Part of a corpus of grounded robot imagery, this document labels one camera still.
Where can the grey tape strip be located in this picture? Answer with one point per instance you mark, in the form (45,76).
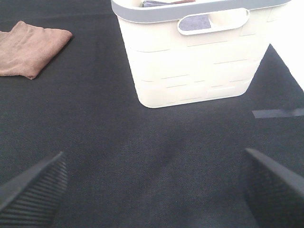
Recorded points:
(278,113)

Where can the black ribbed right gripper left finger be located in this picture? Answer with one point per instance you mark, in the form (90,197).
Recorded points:
(31,199)

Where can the brown towel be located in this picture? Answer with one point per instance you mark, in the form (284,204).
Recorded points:
(27,49)

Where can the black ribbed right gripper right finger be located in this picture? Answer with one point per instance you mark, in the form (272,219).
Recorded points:
(274,193)

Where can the purple towel in basket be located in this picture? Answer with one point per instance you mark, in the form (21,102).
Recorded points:
(190,23)

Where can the cream plastic laundry basket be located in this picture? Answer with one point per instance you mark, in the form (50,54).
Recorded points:
(173,67)

